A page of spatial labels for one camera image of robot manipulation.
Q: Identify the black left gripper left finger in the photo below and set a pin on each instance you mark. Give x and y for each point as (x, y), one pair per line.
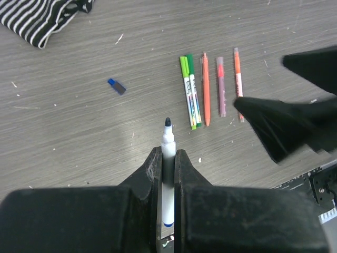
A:
(122, 218)

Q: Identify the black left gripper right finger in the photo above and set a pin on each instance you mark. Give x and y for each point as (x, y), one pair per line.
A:
(211, 218)

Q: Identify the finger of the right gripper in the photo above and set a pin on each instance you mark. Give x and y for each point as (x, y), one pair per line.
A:
(285, 127)
(316, 66)

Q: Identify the orange highlighter pen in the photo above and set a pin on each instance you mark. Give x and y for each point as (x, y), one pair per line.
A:
(238, 73)

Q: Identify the purple highlighter pen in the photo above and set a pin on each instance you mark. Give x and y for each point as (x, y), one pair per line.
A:
(222, 99)

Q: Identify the white pen blue end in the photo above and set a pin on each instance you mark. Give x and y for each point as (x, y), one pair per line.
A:
(168, 148)

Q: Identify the white marker green end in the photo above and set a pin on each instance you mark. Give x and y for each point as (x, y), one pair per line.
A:
(195, 101)

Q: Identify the white pen lime end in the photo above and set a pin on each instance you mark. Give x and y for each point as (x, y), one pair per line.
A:
(189, 100)

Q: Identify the salmon orange pen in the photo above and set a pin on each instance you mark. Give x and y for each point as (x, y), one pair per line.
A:
(206, 89)

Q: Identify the dark green pen cap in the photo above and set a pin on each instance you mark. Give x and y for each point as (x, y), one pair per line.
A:
(190, 64)

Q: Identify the lime green pen cap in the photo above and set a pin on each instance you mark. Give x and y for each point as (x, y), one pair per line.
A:
(184, 66)

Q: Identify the blue pen cap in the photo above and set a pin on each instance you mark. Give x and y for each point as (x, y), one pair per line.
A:
(116, 86)

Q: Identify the clear pink pen cap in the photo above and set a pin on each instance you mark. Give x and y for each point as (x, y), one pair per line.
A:
(220, 66)

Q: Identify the black white striped cloth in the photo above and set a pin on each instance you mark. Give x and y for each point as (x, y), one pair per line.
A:
(36, 20)

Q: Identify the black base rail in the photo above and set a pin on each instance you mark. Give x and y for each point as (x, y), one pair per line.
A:
(318, 184)

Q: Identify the grey slotted cable duct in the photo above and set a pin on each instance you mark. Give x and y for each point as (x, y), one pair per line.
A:
(327, 216)

